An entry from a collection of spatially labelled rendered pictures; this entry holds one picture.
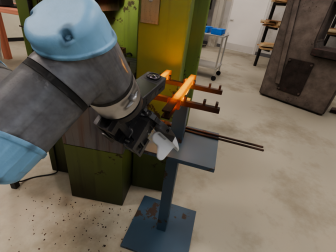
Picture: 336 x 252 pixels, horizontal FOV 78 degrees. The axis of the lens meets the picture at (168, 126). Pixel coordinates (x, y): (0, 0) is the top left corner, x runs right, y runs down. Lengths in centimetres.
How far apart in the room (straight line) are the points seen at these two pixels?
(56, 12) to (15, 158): 14
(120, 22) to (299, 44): 310
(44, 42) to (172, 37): 99
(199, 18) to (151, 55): 53
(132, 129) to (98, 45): 19
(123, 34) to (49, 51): 139
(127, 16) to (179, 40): 52
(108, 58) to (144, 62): 99
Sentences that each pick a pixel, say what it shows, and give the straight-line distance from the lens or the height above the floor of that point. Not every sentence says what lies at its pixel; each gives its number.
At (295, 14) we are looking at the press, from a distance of 409.
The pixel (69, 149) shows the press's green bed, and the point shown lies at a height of 43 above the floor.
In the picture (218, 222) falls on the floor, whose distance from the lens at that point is 166.
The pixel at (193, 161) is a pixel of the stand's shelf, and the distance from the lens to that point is 90.
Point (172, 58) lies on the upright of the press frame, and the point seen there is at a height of 103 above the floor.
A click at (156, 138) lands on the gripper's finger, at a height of 105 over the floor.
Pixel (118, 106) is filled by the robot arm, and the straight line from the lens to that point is 29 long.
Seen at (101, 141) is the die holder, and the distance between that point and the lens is 129.
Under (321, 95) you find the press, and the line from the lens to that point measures 411.
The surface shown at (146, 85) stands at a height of 115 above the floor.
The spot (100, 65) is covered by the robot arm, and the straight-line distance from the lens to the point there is 23.
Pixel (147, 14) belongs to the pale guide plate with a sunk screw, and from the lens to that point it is 117.
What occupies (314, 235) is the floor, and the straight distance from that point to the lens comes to 196.
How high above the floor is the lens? 128
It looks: 30 degrees down
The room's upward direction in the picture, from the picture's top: 8 degrees clockwise
